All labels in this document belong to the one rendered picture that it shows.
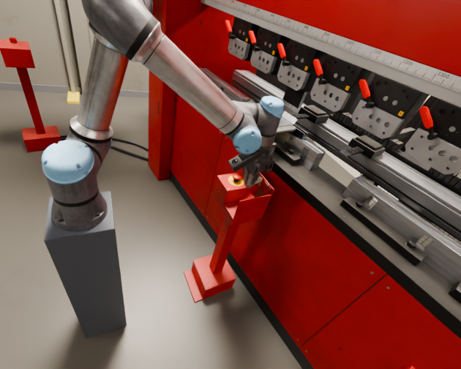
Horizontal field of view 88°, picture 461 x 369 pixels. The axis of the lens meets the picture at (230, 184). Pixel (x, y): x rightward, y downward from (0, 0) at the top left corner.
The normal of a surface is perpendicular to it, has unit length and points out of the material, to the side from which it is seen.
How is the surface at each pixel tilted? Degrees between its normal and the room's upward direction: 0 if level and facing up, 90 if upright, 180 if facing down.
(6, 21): 90
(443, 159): 90
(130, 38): 90
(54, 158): 7
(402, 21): 90
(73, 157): 7
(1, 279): 0
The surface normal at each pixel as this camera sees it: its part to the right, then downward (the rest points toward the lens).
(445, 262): -0.80, 0.22
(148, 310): 0.21, -0.75
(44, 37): 0.40, 0.65
